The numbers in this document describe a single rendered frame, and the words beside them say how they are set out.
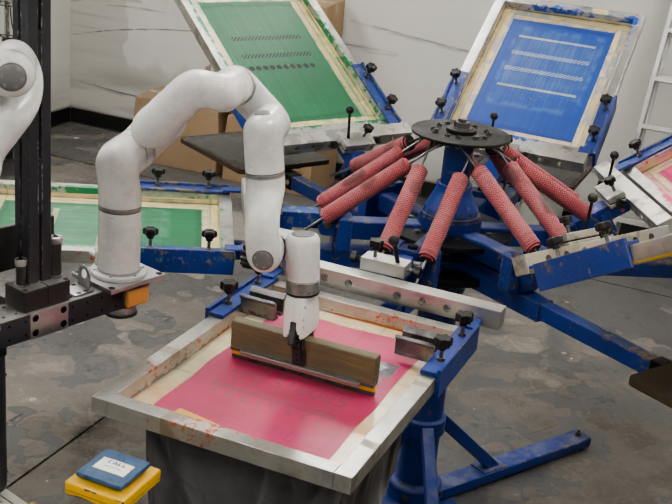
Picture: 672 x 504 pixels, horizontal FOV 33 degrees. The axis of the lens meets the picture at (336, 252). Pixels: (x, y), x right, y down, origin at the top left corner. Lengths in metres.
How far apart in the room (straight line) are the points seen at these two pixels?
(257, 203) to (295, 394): 0.44
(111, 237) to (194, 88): 0.40
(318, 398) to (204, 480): 0.30
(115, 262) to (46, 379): 2.08
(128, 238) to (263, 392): 0.45
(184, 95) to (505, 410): 2.59
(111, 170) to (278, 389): 0.60
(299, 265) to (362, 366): 0.26
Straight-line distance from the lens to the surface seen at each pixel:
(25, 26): 2.28
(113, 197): 2.49
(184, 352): 2.60
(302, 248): 2.41
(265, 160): 2.36
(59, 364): 4.69
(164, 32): 7.68
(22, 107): 2.18
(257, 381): 2.53
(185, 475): 2.46
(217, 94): 2.33
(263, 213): 2.36
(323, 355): 2.51
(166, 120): 2.40
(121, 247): 2.52
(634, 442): 4.57
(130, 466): 2.18
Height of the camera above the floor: 2.13
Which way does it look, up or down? 21 degrees down
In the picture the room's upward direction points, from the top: 5 degrees clockwise
